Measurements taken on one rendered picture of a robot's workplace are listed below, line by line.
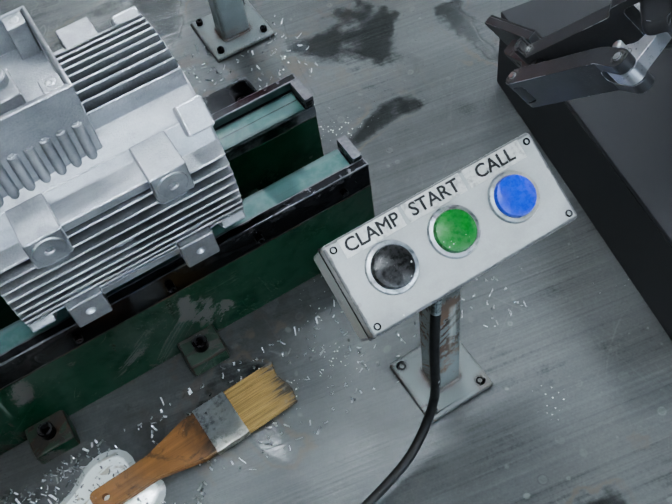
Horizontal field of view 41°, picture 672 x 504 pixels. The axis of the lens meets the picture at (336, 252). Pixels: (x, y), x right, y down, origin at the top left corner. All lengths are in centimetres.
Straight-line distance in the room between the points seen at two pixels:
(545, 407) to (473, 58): 44
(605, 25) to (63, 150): 38
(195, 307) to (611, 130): 42
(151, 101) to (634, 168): 43
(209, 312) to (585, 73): 47
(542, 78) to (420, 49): 57
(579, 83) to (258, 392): 46
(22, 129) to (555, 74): 36
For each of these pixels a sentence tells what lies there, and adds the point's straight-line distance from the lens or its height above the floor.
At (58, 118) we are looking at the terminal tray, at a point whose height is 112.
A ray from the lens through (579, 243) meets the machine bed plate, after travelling 94.
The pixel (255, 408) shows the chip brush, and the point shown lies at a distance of 85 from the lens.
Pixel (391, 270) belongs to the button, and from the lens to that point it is 59.
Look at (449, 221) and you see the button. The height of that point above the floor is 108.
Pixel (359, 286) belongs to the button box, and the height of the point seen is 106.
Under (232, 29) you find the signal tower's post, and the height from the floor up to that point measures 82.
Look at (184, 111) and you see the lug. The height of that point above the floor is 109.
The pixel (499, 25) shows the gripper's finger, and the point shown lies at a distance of 62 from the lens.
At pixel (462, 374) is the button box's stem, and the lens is 85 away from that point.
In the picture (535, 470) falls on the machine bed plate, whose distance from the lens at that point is 83.
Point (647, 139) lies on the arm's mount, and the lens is 88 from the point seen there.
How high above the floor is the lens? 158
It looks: 56 degrees down
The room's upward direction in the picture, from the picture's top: 11 degrees counter-clockwise
